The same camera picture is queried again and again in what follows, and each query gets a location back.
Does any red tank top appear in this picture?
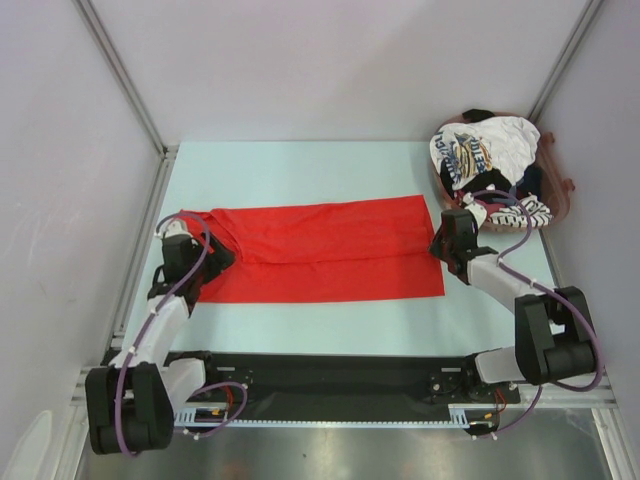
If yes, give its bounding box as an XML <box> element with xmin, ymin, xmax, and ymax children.
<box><xmin>181</xmin><ymin>195</ymin><xmax>445</xmax><ymax>304</ymax></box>

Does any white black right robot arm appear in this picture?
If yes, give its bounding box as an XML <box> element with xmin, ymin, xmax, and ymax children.
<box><xmin>429</xmin><ymin>209</ymin><xmax>604</xmax><ymax>401</ymax></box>

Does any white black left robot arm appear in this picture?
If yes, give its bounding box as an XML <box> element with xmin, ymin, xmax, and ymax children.
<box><xmin>85</xmin><ymin>231</ymin><xmax>235</xmax><ymax>456</ymax></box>

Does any navy white striped tank top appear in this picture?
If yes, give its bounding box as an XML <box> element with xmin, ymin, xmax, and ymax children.
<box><xmin>488</xmin><ymin>195</ymin><xmax>554</xmax><ymax>230</ymax></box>

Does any white printed tank top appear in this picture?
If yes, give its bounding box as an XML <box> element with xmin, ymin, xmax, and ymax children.
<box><xmin>430</xmin><ymin>116</ymin><xmax>541</xmax><ymax>190</ymax></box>

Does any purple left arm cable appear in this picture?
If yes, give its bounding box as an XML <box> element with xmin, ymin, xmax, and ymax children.
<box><xmin>112</xmin><ymin>212</ymin><xmax>249</xmax><ymax>457</ymax></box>

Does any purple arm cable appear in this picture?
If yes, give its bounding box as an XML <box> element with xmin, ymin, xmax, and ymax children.
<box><xmin>112</xmin><ymin>212</ymin><xmax>249</xmax><ymax>457</ymax></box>
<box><xmin>462</xmin><ymin>188</ymin><xmax>604</xmax><ymax>441</ymax></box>

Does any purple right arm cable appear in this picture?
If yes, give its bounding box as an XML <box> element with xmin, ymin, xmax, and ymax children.
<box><xmin>462</xmin><ymin>188</ymin><xmax>604</xmax><ymax>441</ymax></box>

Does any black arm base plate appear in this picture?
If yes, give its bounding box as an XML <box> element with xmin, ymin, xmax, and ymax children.
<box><xmin>165</xmin><ymin>351</ymin><xmax>508</xmax><ymax>423</ymax></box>

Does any white slotted cable duct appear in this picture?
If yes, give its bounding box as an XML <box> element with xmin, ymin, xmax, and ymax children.
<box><xmin>172</xmin><ymin>405</ymin><xmax>501</xmax><ymax>429</ymax></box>

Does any aluminium frame rail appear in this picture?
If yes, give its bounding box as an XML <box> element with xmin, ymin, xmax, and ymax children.
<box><xmin>69</xmin><ymin>364</ymin><xmax>617</xmax><ymax>409</ymax></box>

